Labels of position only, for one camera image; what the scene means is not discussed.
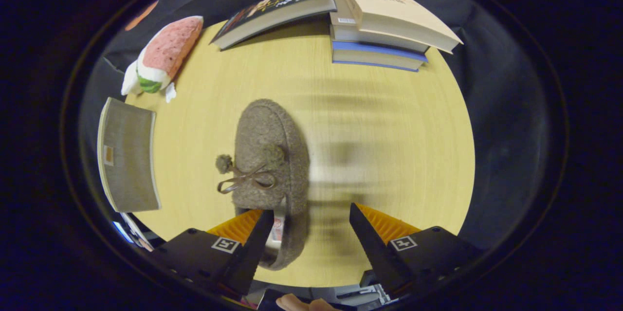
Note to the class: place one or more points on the grey white book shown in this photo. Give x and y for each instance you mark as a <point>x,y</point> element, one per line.
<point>350,33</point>

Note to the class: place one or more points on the blue cover book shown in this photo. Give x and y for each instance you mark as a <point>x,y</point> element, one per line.
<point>370,55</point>

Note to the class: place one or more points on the white paper sheet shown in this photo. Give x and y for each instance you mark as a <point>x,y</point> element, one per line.
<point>138,235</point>

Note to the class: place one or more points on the beige cover book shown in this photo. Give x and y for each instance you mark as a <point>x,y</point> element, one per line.
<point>389,9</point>

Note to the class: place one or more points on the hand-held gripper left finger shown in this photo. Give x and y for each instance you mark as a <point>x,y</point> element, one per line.
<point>253,252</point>

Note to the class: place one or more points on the black cover book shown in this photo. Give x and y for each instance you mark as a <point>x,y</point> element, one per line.
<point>277,9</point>

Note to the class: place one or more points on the brown fuzzy shoe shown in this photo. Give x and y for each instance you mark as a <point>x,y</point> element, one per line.
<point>267,131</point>

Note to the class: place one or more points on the beige fabric storage box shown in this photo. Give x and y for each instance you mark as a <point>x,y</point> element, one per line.
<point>129,155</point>

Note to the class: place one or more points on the white plush toy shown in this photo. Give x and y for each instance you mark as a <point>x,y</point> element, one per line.
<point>130,82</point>

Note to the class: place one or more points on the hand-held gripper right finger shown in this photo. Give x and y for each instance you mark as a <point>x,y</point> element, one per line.
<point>372,252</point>

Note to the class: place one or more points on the blue printed packet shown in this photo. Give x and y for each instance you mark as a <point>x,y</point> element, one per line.
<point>122,232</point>

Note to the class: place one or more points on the watermelon slice plush toy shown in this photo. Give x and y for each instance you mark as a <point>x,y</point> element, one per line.
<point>170,48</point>

